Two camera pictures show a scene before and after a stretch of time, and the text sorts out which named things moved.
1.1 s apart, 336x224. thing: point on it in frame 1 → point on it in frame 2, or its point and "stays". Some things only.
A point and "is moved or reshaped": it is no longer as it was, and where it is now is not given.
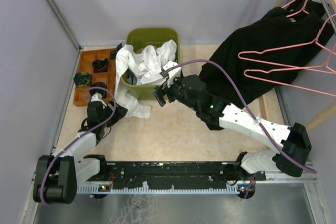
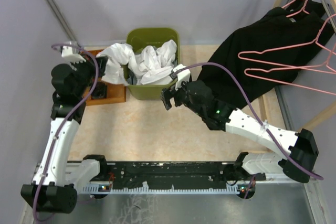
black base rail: (187, 174) stays
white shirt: (147, 63) is moved or reshaped
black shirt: (269, 53) stays
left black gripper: (119, 113) → (90, 63)
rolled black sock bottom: (103, 93) stays
